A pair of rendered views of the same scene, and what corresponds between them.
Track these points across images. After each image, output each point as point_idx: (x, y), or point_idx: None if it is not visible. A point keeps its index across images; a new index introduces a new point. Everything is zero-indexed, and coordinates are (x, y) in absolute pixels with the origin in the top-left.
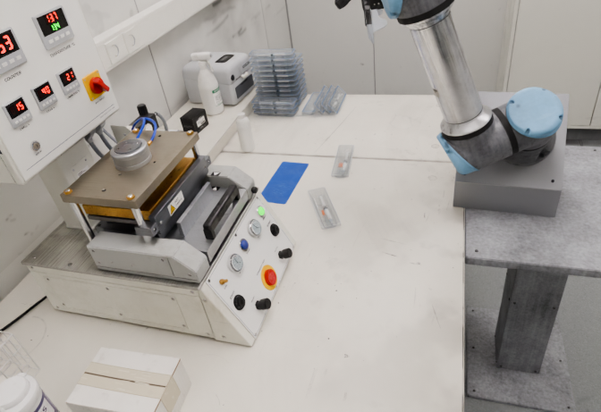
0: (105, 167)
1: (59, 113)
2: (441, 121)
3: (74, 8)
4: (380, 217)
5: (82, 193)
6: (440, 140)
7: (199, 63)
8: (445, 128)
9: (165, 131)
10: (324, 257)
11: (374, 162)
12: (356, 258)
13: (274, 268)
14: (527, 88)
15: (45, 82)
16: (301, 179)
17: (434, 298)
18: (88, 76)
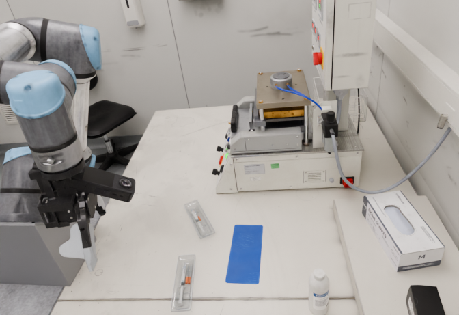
0: (295, 80)
1: (317, 48)
2: (87, 156)
3: (325, 6)
4: (154, 222)
5: (289, 71)
6: (94, 156)
7: None
8: (88, 148)
9: (281, 101)
10: (195, 188)
11: (151, 292)
12: (174, 190)
13: (220, 165)
14: (21, 147)
15: (315, 27)
16: (227, 257)
17: (134, 177)
18: (321, 49)
